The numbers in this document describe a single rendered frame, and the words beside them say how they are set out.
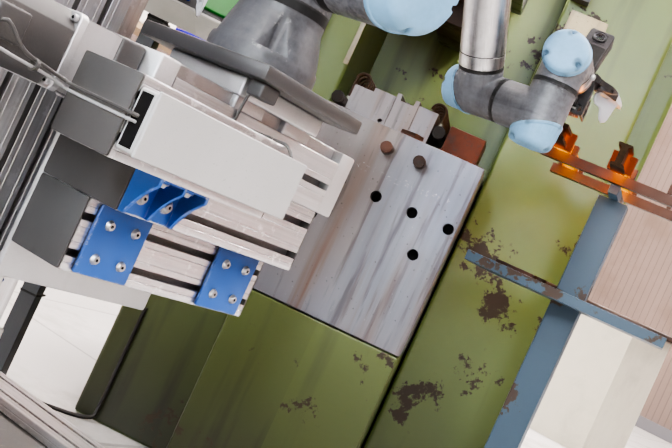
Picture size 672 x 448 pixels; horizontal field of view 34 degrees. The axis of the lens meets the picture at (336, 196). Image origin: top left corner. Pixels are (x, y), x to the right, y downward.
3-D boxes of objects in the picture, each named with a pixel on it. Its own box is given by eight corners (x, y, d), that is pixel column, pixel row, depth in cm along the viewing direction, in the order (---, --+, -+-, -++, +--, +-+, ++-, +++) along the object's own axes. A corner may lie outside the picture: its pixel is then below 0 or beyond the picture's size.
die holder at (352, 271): (398, 357, 235) (484, 169, 236) (241, 282, 240) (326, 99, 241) (412, 342, 290) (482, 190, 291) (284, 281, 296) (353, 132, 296)
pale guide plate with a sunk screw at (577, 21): (578, 91, 252) (608, 24, 252) (542, 75, 253) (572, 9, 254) (577, 92, 254) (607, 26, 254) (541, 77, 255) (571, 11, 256)
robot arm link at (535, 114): (500, 140, 183) (527, 80, 184) (557, 160, 177) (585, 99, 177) (480, 125, 177) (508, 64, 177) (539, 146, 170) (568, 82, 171)
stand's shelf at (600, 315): (662, 348, 198) (667, 338, 198) (464, 258, 211) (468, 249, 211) (661, 350, 227) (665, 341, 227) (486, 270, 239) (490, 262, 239)
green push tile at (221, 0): (232, 20, 234) (241, -6, 238) (201, 4, 232) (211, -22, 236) (229, 24, 236) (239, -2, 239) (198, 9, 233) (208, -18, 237)
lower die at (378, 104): (424, 145, 244) (440, 110, 244) (343, 109, 246) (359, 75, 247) (431, 164, 285) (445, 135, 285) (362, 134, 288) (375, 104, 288)
